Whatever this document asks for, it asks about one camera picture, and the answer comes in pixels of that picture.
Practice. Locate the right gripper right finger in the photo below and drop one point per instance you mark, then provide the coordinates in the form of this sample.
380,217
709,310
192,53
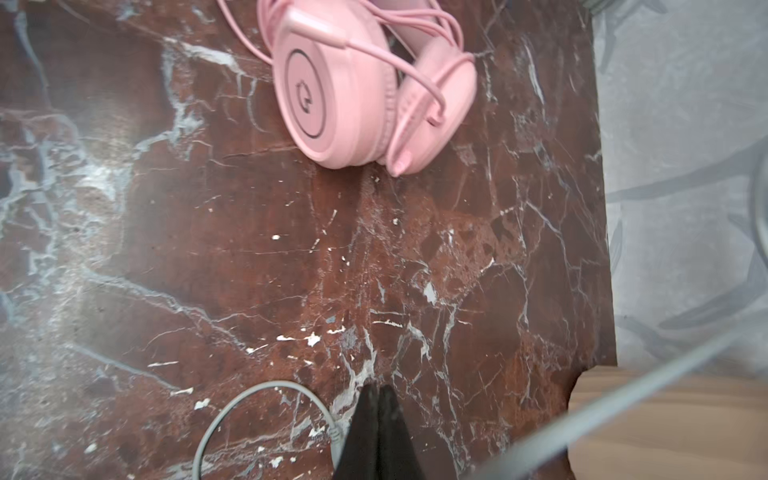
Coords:
396,456

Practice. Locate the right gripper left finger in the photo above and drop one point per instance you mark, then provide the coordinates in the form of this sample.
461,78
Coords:
359,456

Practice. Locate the pink headphones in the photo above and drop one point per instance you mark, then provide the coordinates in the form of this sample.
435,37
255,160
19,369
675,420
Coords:
368,81

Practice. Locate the beige flower pot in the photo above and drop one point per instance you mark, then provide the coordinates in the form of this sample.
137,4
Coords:
702,427

